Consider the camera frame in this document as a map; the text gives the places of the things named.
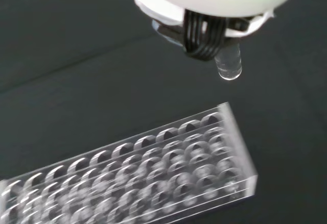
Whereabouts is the black bench cloth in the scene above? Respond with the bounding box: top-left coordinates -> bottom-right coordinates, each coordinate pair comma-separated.
0,0 -> 327,224

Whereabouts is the clear plastic test tube rack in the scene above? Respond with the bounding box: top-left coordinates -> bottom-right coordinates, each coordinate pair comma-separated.
0,102 -> 259,224

